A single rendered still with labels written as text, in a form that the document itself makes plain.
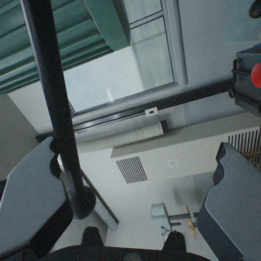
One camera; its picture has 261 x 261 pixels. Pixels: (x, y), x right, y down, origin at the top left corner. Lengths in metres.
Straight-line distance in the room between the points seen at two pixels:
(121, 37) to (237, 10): 0.39
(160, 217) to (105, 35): 2.18
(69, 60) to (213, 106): 1.68
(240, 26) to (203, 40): 1.07
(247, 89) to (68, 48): 0.28
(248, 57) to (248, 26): 0.20
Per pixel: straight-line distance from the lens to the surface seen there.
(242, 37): 0.51
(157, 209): 2.15
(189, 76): 1.59
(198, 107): 1.73
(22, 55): 0.22
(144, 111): 1.54
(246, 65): 0.31
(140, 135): 1.57
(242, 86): 0.32
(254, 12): 0.26
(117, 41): 0.20
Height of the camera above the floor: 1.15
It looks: 12 degrees up
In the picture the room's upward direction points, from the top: 104 degrees counter-clockwise
